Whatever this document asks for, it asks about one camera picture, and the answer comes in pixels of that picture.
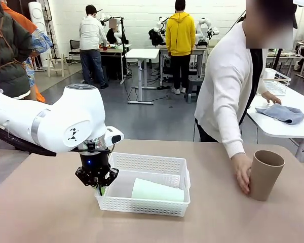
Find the mannequin in blue patterned shirt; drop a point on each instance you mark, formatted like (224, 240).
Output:
(41, 40)

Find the cardigan person right hand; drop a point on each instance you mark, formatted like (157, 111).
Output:
(243, 172)

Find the black chair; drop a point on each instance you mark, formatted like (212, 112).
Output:
(74, 45)

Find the cardigan person right forearm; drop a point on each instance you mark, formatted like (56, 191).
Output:
(234, 141)

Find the pale green cup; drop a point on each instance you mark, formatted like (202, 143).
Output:
(157, 193)

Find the white tower appliance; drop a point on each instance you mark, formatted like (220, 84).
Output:
(36, 15)

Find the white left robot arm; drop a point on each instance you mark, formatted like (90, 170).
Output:
(78, 111)

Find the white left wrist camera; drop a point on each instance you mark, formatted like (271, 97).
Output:
(114, 136)

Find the person in white shirt, jeans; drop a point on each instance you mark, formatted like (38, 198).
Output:
(91, 33)

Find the mannequin in green puffer jacket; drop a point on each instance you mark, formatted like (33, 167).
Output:
(7, 63)

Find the grey plastic stool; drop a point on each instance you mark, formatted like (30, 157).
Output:
(193, 83)

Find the person in white cardigan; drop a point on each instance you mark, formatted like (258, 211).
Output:
(225, 83)

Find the desk with black legs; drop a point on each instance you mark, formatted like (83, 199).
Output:
(114, 50)

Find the black backpack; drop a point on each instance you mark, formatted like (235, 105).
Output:
(154, 38)

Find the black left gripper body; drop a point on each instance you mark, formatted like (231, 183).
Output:
(95, 164)

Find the seated person in dark top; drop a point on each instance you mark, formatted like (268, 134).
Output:
(111, 35)

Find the tall brown cup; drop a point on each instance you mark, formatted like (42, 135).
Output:
(264, 179)

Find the person in yellow hoodie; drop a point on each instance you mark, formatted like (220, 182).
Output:
(180, 33)

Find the white rounded table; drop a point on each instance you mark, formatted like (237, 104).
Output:
(276, 129)

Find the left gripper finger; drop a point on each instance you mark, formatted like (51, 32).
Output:
(111, 176)
(84, 179)

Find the cardigan person left forearm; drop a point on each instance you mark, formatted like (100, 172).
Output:
(261, 87)

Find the white plastic perforated basket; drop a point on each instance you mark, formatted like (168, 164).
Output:
(142, 207)

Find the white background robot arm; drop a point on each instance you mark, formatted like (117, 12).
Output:
(160, 24)
(104, 17)
(201, 25)

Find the white wooden step stool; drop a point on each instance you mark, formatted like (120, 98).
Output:
(50, 63)

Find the white standing desk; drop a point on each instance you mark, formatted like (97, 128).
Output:
(142, 53)

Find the blue grey towel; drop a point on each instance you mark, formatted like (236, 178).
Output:
(286, 115)

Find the cardigan person left hand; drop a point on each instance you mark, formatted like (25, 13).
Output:
(271, 98)

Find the grey desk with white legs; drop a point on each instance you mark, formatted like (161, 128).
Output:
(200, 50)

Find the mannequin in orange shirt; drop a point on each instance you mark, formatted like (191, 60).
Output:
(17, 17)

